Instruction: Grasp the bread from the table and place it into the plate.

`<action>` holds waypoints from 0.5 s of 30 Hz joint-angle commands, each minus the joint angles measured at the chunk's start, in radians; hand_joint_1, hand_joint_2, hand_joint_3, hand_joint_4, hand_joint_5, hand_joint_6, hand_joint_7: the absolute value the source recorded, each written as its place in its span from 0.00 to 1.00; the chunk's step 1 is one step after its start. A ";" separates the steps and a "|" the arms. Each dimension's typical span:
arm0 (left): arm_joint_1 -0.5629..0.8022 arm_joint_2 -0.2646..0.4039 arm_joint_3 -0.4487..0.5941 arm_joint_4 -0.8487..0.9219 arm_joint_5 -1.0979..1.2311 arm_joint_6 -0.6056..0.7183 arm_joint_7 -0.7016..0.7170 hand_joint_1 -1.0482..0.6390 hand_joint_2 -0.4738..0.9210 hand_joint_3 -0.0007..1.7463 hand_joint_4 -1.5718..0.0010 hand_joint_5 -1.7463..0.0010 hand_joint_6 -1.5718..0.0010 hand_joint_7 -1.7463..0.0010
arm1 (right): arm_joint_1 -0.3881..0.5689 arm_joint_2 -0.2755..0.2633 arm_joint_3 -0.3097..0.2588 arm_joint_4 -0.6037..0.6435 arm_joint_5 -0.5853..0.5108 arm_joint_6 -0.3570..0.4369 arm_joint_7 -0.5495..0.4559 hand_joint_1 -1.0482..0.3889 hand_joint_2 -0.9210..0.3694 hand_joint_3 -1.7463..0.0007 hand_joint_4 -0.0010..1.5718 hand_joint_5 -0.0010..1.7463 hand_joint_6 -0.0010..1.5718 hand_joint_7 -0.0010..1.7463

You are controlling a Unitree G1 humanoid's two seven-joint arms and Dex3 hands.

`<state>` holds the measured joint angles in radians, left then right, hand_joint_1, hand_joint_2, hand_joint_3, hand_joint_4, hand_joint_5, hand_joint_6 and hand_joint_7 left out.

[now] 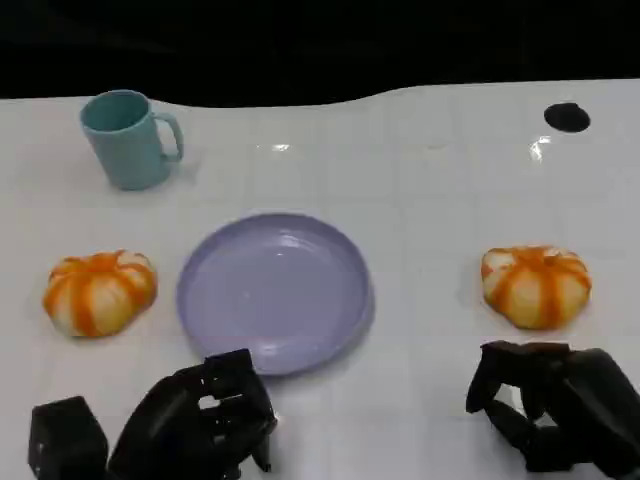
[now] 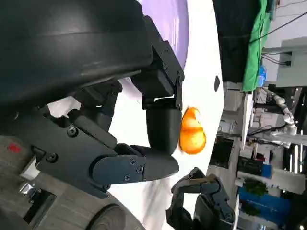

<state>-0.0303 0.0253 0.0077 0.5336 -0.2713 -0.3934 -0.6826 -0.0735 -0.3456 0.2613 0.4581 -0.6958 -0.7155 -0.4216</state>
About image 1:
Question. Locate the pale green mug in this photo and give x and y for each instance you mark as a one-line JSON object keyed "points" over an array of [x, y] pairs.
{"points": [[130, 145]]}

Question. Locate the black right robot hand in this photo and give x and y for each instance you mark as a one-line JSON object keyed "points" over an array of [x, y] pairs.
{"points": [[595, 400]]}

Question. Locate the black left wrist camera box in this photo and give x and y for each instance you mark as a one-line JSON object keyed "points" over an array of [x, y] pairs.
{"points": [[65, 440]]}

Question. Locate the black round table grommet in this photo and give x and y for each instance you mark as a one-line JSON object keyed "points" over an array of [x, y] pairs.
{"points": [[566, 117]]}

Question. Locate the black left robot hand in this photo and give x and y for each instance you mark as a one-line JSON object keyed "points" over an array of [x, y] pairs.
{"points": [[170, 425]]}

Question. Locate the orange white toy bread roll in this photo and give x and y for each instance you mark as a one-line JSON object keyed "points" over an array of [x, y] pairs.
{"points": [[100, 295], [535, 287]]}

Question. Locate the lilac plate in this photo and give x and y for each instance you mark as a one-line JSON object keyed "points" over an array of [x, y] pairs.
{"points": [[275, 295]]}

